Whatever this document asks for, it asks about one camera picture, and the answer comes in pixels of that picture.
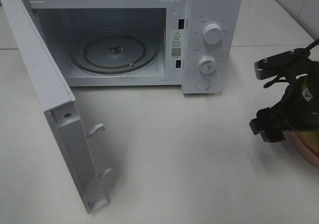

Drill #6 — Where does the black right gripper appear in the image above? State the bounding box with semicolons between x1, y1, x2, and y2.
249;59;319;143

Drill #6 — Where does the pink plate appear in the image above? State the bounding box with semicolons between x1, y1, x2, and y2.
286;130;319;168

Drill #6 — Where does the round white door button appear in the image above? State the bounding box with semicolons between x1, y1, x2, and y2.
195;79;211;91

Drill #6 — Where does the white microwave door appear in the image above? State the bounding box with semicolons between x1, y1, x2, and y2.
1;0;112;214

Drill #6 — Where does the white bread sandwich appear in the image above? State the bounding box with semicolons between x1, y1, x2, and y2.
300;131;319;150

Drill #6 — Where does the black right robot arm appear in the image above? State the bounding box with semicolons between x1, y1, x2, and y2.
249;60;319;143

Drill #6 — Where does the white upper power knob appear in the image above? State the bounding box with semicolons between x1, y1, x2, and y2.
202;21;223;45

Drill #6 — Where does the white warning label sticker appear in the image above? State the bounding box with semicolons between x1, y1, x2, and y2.
169;30;184;59

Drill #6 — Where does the white microwave oven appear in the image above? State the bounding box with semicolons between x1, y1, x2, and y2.
7;0;242;96

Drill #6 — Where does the glass turntable plate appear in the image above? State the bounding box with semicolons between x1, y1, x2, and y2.
70;27;163;75

